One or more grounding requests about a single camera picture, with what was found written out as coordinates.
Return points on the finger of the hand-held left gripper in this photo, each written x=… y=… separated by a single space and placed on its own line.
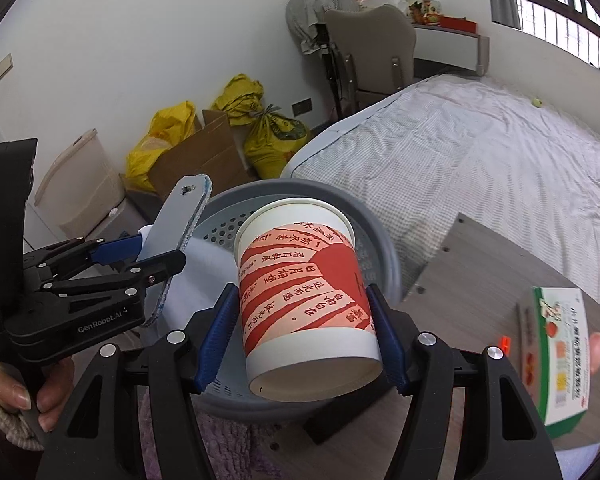
x=115 y=250
x=150 y=270

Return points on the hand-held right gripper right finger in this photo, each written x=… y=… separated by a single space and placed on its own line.
x=385 y=340

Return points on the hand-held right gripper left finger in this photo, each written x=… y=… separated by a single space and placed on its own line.
x=215 y=340

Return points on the pad with fuzzy backing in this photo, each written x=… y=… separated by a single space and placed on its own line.
x=180 y=220

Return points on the red and white paper cup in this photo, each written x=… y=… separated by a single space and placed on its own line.
x=300 y=300

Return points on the grey perforated plastic basket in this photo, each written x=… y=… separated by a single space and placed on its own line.
x=375 y=232

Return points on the orange plastic piece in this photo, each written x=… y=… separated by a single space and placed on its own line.
x=504 y=343

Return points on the green and white medicine box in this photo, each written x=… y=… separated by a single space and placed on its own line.
x=560 y=350

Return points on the person's left hand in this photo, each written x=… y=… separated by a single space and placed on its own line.
x=50 y=390

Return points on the beige plastic storage bin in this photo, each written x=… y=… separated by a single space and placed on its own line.
x=80 y=180

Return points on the brown cardboard box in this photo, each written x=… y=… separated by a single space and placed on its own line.
x=200 y=160

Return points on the large yellow plastic bag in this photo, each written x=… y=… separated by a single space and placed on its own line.
x=160 y=135

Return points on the yellow sack with tied top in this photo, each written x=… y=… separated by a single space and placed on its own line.
x=275 y=145

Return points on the crumpled yellow bag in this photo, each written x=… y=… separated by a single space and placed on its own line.
x=240 y=97

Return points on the bed with white sheet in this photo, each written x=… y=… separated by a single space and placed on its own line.
x=480 y=150

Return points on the beige padded chair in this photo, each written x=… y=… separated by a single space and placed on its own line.
x=370 y=45

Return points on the grey cloth cover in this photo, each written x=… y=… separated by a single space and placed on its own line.
x=305 y=10

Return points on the red flat box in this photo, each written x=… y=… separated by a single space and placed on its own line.
x=457 y=24

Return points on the decorated gift box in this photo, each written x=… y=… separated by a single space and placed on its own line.
x=422 y=10

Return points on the barred window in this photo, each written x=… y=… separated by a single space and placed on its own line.
x=555 y=15

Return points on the beige wall switch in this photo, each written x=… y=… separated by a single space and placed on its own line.
x=5 y=66

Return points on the dark wall socket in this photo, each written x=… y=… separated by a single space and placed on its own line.
x=302 y=107

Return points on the white wall desk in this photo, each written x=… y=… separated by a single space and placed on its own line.
x=445 y=45

